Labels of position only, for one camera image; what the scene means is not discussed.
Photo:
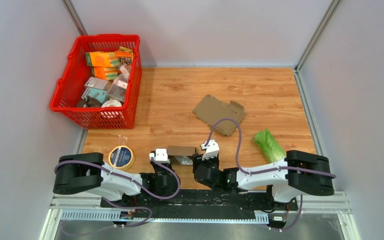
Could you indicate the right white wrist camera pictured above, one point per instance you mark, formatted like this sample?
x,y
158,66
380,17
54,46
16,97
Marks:
x,y
211,149

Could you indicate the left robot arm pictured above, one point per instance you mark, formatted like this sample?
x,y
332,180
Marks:
x,y
87,172

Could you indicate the colourful snack packet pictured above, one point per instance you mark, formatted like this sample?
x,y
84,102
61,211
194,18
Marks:
x,y
125,55

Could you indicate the small white plastic packet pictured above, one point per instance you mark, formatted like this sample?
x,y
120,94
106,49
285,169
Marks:
x,y
184,160

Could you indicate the white tape roll in basket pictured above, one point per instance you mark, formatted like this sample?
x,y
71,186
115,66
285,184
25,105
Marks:
x,y
112,103

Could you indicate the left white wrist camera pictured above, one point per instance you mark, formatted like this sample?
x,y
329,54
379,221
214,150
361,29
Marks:
x,y
160,155

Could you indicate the orange green box lower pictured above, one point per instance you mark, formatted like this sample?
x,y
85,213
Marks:
x,y
105,73

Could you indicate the teal box in basket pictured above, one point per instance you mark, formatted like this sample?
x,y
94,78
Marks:
x,y
95,93

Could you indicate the orange green box upper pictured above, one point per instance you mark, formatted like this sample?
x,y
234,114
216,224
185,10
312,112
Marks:
x,y
102,59

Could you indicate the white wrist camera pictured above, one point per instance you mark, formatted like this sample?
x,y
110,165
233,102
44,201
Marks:
x,y
211,149
160,155

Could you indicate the red plastic shopping basket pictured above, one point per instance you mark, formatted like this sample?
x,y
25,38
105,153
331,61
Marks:
x,y
70,87

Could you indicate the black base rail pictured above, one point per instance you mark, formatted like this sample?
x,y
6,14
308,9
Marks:
x,y
189,205

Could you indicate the orange green box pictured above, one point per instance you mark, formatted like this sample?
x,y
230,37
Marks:
x,y
102,59
105,73

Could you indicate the green napa cabbage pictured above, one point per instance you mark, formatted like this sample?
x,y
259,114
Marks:
x,y
269,146

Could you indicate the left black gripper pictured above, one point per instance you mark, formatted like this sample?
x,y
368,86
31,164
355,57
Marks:
x,y
169,165

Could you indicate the clear packet in basket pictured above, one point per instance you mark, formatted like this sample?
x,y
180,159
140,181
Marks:
x,y
118,89

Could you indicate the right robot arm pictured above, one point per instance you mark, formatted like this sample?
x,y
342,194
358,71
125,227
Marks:
x,y
298,173

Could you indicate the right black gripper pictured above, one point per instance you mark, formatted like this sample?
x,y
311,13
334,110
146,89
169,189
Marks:
x,y
197,161

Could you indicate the cardboard box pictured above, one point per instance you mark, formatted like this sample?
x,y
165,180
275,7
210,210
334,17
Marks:
x,y
173,151
210,110

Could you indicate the grey packet in basket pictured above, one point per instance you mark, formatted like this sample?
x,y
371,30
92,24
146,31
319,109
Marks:
x,y
97,83

